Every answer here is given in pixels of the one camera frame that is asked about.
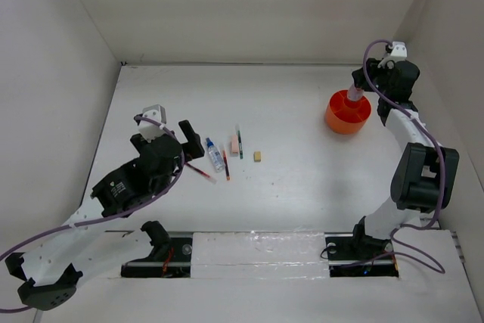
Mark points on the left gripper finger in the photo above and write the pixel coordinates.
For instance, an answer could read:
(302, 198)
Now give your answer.
(186, 128)
(193, 148)

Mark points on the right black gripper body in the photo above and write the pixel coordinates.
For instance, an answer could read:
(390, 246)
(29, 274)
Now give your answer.
(380, 73)

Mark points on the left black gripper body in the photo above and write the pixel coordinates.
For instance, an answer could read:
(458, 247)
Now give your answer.
(140, 140)

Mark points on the pink capped clear tube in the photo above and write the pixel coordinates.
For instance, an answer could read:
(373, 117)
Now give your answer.
(354, 94)

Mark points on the pink eraser block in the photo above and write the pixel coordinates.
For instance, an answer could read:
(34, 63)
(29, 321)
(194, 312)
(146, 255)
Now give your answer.
(234, 145)

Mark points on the green pen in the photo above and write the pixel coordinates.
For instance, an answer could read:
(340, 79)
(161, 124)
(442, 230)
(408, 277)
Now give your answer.
(239, 142)

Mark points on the small tan eraser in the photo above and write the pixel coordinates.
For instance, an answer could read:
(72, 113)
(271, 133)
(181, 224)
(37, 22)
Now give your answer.
(257, 156)

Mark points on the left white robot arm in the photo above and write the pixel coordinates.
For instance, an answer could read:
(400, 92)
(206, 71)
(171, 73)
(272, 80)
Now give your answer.
(55, 263)

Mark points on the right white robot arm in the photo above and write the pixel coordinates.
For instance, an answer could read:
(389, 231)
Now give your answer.
(425, 175)

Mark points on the dark red pen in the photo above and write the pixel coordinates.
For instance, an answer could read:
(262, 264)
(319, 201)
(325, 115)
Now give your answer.
(201, 172)

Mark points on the blue capped spray bottle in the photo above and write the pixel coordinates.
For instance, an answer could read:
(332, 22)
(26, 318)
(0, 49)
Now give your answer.
(215, 156)

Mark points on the orange red pen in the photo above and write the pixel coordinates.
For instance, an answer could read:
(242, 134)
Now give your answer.
(225, 160)

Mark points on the orange round organizer container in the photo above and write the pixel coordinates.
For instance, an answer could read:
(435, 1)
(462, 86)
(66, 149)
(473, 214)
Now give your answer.
(344, 116)

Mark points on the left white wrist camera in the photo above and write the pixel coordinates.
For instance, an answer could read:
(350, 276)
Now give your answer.
(151, 122)

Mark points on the black metal base rail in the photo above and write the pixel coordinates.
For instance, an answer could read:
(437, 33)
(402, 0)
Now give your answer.
(307, 255)

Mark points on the right side aluminium rail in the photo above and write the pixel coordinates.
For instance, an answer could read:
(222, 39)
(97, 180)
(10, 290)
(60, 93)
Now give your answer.
(458, 247)

